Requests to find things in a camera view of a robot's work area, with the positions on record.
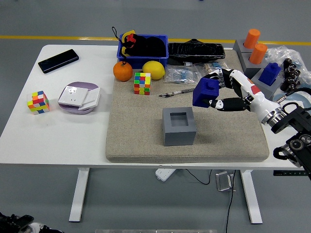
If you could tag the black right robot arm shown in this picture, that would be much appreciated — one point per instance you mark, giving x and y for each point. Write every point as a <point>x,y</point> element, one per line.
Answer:
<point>294,116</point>

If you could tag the blue square seal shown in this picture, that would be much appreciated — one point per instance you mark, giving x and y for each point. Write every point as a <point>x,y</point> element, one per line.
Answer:
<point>205,93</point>
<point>269,74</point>

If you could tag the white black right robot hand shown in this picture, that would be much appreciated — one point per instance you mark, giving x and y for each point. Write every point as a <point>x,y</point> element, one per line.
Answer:
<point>252,93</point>

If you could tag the black table control panel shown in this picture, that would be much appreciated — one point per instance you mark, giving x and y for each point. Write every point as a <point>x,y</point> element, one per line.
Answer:
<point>286,173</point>

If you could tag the grey cube seal holder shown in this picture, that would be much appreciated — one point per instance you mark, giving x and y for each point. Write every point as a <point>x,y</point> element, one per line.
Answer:
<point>252,69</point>
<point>239,47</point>
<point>270,89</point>
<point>179,136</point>

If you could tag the orange fruit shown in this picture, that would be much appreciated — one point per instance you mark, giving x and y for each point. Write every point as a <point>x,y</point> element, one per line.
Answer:
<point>122,71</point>

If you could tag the silver black pen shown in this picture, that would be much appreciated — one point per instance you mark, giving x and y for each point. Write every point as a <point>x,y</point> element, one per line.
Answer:
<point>175,93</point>

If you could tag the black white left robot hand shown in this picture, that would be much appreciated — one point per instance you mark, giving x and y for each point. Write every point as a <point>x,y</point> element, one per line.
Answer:
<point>14,223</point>

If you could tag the twisted multicolour puzzle cube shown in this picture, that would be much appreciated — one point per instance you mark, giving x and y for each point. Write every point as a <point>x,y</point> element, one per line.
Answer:
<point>38,103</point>

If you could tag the white switch panel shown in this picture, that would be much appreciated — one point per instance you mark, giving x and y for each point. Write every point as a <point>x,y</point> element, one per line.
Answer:
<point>91,98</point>

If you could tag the black smartphone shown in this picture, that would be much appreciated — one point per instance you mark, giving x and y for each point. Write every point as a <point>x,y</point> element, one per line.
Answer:
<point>58,61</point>

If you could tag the crumpled clear plastic bag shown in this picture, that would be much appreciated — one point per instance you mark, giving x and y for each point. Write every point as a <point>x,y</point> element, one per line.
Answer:
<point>281,52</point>

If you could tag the aligned multicolour puzzle cube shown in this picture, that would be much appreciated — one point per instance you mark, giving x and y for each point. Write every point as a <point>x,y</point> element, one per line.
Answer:
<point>142,83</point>

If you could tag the silver metal bracket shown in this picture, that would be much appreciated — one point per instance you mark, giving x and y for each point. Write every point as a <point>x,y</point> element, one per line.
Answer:
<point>223,182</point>

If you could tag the yellow lemon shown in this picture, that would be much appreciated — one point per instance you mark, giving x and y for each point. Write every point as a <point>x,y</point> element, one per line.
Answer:
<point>153,70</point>

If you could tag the pile of dark knobs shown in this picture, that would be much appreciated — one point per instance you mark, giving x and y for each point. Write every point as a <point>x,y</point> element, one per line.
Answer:
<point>290,77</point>

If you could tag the clear bag of tan resistors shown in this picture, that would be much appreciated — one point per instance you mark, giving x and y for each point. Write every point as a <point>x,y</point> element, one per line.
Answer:
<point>213,65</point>

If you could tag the orange cylinder seal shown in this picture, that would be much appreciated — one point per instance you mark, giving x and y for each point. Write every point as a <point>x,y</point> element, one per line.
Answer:
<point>252,38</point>
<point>258,54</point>

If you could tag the purple plate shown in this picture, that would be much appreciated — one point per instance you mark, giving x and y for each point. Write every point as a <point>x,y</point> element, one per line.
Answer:
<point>83,85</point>

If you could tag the white wall socket panel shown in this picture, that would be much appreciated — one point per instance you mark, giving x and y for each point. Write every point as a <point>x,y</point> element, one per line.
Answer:
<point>73,96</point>

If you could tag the clear bag of blue resistors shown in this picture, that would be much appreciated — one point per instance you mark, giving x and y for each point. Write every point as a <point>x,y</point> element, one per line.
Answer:
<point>182,75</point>

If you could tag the black keyboard in plastic wrap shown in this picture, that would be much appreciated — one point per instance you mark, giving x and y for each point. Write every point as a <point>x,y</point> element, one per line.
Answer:
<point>196,51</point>

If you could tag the blue plastic bin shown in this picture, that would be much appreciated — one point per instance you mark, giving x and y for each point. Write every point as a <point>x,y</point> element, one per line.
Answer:
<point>141,61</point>

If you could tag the white power strip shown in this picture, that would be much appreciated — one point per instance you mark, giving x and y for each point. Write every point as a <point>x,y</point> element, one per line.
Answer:
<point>164,174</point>

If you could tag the grey-brown fabric mat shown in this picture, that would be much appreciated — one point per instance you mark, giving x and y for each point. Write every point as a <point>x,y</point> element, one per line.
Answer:
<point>136,131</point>

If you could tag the white table leg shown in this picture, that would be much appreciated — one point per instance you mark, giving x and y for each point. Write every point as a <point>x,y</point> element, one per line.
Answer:
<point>79,194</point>
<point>251,196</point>

